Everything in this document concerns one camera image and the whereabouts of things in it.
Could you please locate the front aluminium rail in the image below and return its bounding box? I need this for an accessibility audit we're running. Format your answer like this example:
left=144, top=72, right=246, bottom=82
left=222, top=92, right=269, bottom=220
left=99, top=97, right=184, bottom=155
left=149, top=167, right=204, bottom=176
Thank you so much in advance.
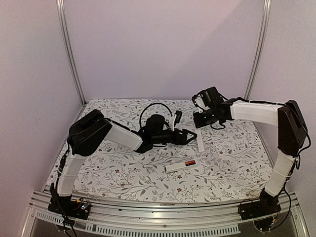
left=22, top=191, right=311, bottom=237

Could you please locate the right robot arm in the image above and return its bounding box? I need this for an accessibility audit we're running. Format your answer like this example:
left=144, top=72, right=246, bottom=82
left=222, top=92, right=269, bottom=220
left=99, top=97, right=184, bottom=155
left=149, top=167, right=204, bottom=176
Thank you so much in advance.
left=192, top=86, right=311, bottom=215

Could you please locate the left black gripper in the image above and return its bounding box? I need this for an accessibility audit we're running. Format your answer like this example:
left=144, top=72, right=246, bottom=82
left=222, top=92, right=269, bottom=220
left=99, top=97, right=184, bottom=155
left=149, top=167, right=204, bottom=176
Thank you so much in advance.
left=152, top=128, right=197, bottom=145

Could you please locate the left aluminium frame post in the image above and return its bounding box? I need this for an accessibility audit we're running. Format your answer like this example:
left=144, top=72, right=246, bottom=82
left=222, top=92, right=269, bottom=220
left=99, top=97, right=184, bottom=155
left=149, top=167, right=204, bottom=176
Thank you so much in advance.
left=56, top=0, right=87, bottom=106

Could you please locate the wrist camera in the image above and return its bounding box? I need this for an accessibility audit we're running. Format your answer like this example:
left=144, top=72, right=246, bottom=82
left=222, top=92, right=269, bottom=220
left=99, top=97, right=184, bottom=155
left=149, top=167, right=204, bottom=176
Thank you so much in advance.
left=169, top=111, right=182, bottom=131
left=192, top=93, right=209, bottom=114

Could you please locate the aluminium frame post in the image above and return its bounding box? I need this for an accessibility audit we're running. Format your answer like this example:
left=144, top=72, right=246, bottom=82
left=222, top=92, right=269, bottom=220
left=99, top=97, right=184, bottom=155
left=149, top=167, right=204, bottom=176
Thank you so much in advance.
left=244, top=0, right=272, bottom=100
left=56, top=0, right=87, bottom=106

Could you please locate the white remote control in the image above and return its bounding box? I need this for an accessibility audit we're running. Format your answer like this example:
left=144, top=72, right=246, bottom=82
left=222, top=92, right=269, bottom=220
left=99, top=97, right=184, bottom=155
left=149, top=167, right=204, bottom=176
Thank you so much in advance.
left=164, top=161, right=197, bottom=173

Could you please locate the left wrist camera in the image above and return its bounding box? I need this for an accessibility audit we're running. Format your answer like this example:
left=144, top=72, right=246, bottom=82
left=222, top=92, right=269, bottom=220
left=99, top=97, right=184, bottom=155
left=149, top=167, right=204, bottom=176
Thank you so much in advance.
left=169, top=111, right=182, bottom=131

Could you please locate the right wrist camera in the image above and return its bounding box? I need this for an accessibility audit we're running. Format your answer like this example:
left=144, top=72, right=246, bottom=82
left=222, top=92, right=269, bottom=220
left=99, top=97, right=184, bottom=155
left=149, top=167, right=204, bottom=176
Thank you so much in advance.
left=192, top=93, right=209, bottom=114

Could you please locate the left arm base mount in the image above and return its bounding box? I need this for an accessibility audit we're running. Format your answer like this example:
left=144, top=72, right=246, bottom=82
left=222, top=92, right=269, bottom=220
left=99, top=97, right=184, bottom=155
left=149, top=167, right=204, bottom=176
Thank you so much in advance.
left=48, top=183, right=91, bottom=220

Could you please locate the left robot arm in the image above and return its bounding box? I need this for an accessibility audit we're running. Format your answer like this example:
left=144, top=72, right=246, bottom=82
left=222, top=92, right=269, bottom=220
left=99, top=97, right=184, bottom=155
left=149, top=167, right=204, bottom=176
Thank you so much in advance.
left=50, top=109, right=197, bottom=214

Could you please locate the white remote battery cover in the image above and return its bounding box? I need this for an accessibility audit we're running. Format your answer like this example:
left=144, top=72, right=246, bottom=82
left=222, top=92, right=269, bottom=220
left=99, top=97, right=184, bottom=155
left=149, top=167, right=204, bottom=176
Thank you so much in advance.
left=196, top=130, right=204, bottom=152

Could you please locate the floral patterned table mat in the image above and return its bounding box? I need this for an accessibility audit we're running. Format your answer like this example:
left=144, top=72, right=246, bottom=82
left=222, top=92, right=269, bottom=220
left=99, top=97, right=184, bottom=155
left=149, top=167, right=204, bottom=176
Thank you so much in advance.
left=46, top=98, right=278, bottom=203

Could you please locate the right aluminium frame post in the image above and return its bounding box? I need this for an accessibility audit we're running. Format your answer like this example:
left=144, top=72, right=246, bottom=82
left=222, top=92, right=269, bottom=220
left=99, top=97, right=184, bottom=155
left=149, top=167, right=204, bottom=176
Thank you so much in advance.
left=244, top=0, right=272, bottom=100

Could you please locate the left camera cable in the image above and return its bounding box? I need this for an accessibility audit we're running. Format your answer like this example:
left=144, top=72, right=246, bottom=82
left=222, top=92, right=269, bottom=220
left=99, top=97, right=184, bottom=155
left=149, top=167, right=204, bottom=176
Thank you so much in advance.
left=139, top=102, right=173, bottom=131

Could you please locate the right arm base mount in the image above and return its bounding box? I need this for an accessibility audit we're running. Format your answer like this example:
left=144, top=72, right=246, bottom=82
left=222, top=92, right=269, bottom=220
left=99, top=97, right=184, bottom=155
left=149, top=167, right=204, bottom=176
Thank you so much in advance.
left=238, top=189, right=281, bottom=220

